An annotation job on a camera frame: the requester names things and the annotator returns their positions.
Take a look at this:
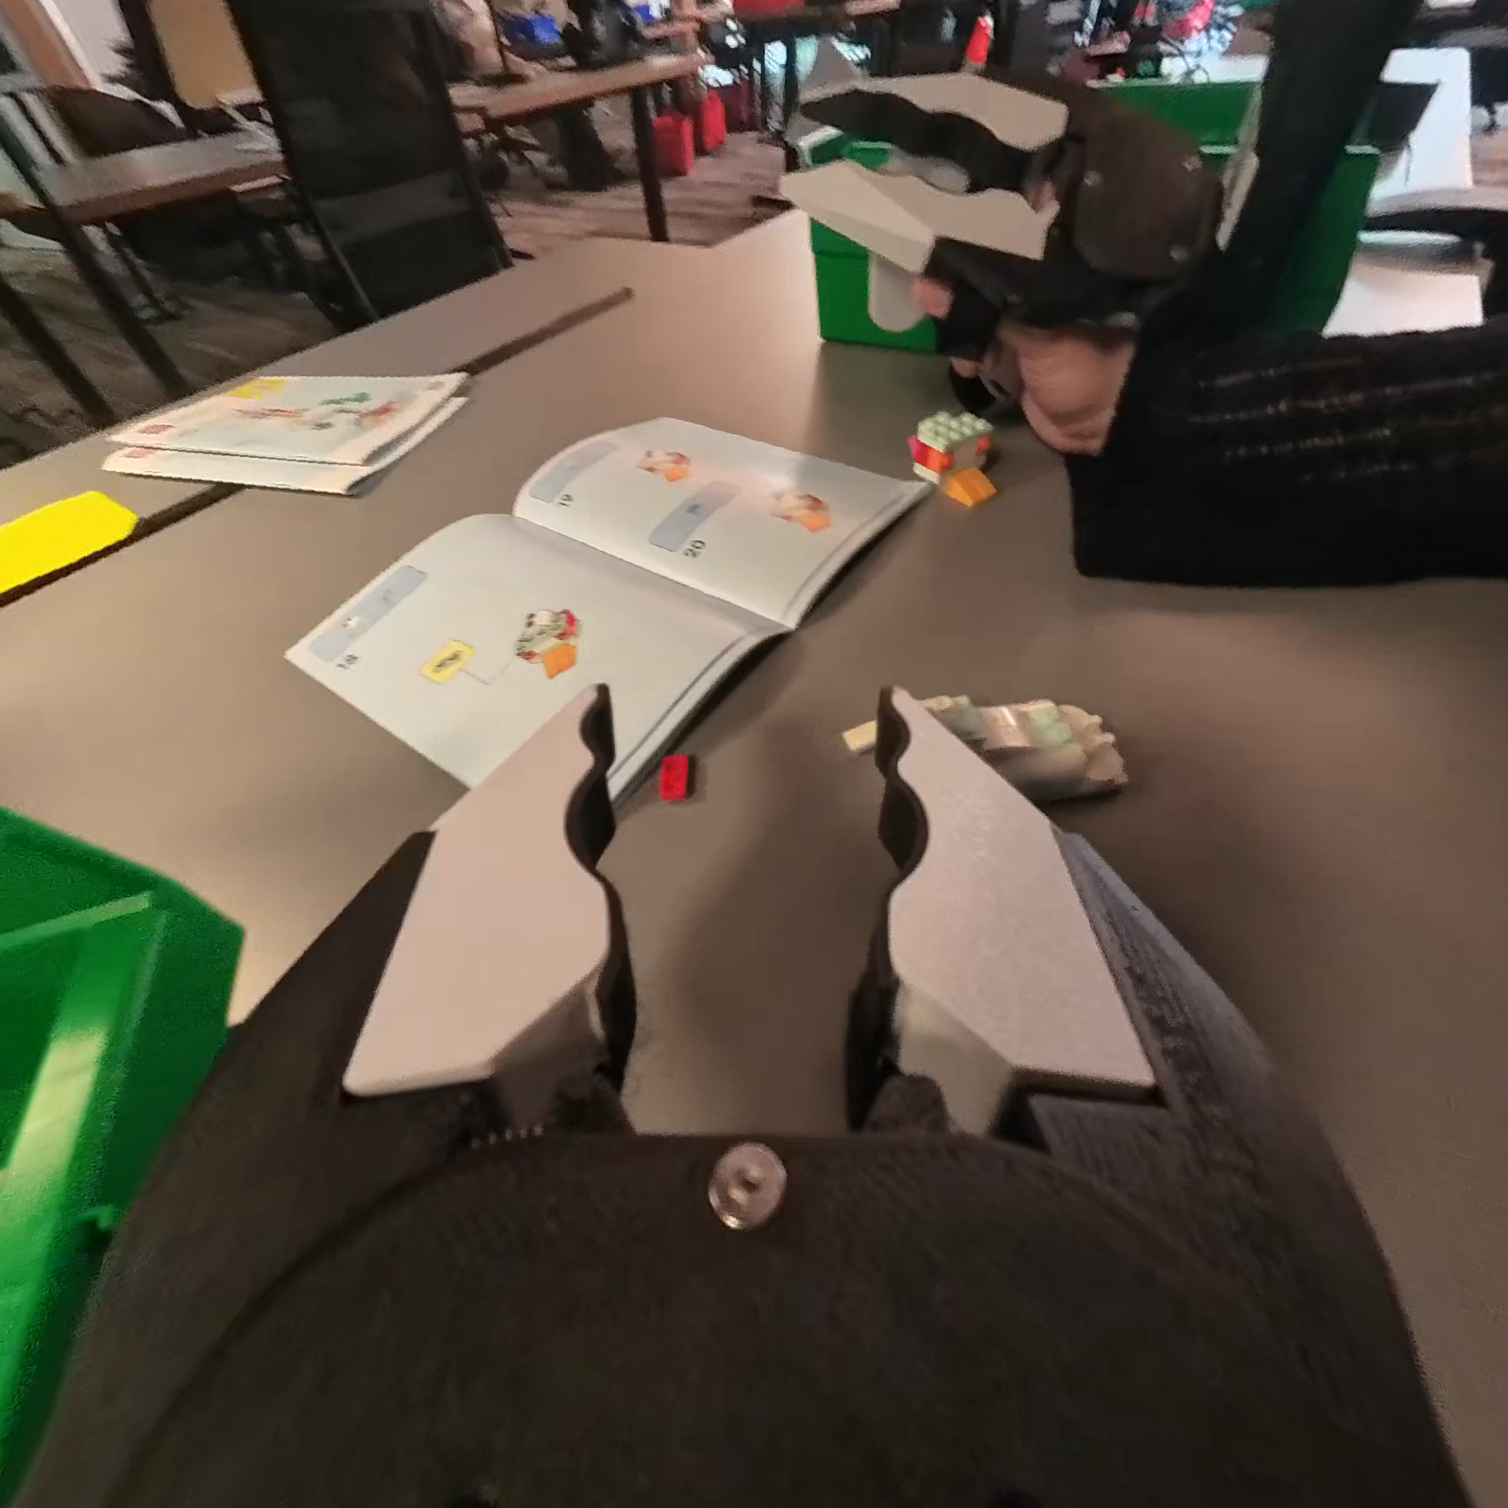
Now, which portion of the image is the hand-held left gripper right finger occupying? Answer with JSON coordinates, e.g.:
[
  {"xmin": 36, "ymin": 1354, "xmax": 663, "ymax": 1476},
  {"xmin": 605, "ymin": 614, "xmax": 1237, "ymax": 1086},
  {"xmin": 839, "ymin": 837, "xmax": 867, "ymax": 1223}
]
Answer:
[{"xmin": 846, "ymin": 686, "xmax": 1158, "ymax": 1138}]

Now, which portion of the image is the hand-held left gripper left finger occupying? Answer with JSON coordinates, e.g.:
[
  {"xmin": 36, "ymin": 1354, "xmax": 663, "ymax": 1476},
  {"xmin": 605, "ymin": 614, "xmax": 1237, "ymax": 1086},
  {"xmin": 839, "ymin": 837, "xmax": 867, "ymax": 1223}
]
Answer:
[{"xmin": 341, "ymin": 681, "xmax": 641, "ymax": 1126}]

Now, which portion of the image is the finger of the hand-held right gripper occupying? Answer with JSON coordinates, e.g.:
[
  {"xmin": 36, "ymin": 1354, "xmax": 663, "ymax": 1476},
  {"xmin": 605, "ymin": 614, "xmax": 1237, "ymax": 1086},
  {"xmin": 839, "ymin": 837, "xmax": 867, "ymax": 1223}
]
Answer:
[
  {"xmin": 801, "ymin": 68, "xmax": 1076, "ymax": 164},
  {"xmin": 778, "ymin": 158, "xmax": 1060, "ymax": 277}
]

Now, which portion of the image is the green plastic bin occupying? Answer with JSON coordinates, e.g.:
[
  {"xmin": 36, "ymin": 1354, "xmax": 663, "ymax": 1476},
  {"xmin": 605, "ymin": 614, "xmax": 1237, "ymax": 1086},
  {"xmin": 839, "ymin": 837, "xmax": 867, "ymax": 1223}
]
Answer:
[
  {"xmin": 810, "ymin": 83, "xmax": 1381, "ymax": 356},
  {"xmin": 0, "ymin": 805, "xmax": 246, "ymax": 1445}
]

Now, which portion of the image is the long white lego assembly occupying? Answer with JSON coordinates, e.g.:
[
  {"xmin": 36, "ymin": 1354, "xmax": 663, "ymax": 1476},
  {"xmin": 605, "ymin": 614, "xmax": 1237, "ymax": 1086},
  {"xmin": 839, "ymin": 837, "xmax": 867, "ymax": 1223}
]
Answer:
[{"xmin": 842, "ymin": 693, "xmax": 1131, "ymax": 805}]

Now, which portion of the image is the small lego bird model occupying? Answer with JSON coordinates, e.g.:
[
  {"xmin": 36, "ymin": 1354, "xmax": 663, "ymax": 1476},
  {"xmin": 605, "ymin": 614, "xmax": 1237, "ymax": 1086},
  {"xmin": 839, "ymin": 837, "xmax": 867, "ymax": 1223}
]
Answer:
[{"xmin": 907, "ymin": 408, "xmax": 1004, "ymax": 510}]

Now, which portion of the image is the person's right forearm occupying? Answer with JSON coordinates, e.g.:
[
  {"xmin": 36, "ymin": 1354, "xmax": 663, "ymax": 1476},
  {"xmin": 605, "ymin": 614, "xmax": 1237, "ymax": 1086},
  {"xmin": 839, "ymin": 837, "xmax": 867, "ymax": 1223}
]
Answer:
[{"xmin": 1067, "ymin": 313, "xmax": 1508, "ymax": 587}]

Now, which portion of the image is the open lego instruction booklet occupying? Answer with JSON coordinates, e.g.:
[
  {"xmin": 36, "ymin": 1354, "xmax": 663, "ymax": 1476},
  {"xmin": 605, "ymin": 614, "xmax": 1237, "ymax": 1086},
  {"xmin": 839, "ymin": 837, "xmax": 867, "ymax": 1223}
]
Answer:
[{"xmin": 286, "ymin": 415, "xmax": 936, "ymax": 817}]

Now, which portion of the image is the person's right hand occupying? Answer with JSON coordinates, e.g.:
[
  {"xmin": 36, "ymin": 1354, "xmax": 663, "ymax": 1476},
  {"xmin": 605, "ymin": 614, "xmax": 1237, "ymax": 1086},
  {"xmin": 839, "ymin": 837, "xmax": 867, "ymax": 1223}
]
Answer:
[{"xmin": 919, "ymin": 277, "xmax": 1140, "ymax": 458}]

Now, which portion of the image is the dark wooden table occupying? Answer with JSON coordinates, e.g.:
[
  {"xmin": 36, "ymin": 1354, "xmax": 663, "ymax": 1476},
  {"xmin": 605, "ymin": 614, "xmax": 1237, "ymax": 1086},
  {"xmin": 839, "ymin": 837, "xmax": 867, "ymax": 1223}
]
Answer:
[
  {"xmin": 0, "ymin": 128, "xmax": 289, "ymax": 397},
  {"xmin": 453, "ymin": 52, "xmax": 709, "ymax": 246}
]

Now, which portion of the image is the black mesh chair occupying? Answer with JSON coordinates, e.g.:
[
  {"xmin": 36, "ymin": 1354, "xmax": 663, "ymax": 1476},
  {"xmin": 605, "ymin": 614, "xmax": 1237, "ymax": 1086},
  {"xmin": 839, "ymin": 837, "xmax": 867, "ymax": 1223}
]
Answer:
[{"xmin": 225, "ymin": 0, "xmax": 516, "ymax": 334}]

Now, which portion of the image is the yellow sticky note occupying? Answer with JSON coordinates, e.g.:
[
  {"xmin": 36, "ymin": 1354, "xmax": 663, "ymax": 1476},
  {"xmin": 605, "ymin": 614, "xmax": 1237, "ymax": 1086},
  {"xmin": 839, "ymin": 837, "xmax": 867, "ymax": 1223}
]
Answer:
[{"xmin": 0, "ymin": 490, "xmax": 140, "ymax": 598}]

